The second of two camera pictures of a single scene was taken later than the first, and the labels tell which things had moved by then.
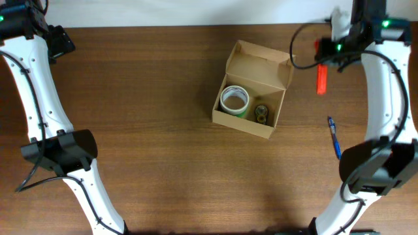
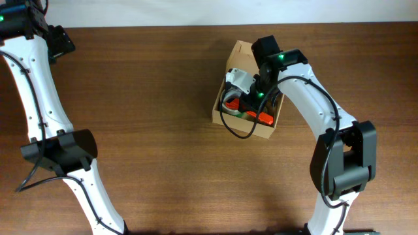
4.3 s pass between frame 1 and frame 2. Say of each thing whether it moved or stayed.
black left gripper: stayed
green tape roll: stayed
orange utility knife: moved
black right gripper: moved
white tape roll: stayed
